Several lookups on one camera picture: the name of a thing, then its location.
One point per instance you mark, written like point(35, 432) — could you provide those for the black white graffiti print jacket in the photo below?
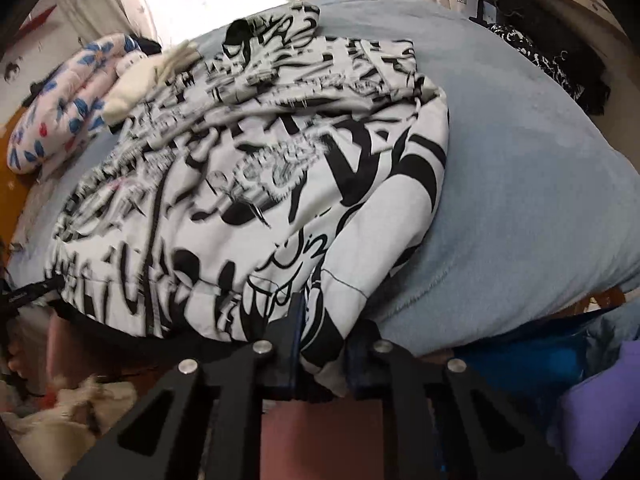
point(300, 200)

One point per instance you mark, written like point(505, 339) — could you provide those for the purple cloth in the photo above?
point(600, 410)

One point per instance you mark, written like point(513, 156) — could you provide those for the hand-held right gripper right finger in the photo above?
point(362, 365)

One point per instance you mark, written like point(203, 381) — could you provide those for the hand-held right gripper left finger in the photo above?
point(296, 325)

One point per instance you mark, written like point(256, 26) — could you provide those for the light blue bed blanket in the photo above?
point(525, 210)

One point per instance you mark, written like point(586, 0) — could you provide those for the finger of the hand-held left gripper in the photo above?
point(27, 296)

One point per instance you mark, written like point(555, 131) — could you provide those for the pink blue floral quilt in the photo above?
point(65, 110)

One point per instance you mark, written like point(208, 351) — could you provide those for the cream folded garment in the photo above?
point(135, 87)

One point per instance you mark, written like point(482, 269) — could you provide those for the cream fluffy cloth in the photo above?
point(45, 440)

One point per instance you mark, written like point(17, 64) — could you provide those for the bright blue cloth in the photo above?
point(525, 365)

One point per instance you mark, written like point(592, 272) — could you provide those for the dark cloth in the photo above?
point(147, 44)

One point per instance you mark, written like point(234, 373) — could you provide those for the red wall sticker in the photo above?
point(42, 17)

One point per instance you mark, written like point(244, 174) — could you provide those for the black white patterned cloth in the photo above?
point(530, 50)

